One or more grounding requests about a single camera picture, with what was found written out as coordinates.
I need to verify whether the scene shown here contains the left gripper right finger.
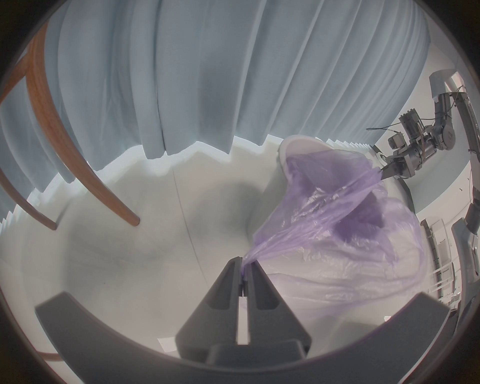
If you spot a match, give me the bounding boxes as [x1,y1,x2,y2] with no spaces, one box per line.
[245,261,313,356]

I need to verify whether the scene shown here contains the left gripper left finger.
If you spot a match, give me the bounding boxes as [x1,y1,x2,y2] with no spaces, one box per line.
[175,256,242,363]

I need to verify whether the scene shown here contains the purple plastic bag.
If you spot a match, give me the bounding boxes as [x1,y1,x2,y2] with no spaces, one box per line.
[242,148,428,313]

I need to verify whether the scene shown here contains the white trash bin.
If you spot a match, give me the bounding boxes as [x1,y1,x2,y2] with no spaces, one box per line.
[245,135,426,316]

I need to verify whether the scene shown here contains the white cushioned wooden chair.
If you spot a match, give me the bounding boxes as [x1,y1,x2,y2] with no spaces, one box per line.
[0,17,142,362]

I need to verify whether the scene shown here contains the pale blue curtain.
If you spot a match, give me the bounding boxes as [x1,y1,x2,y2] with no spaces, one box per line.
[0,0,432,226]

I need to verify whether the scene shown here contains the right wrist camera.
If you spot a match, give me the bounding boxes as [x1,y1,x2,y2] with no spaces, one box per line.
[388,108,426,150]

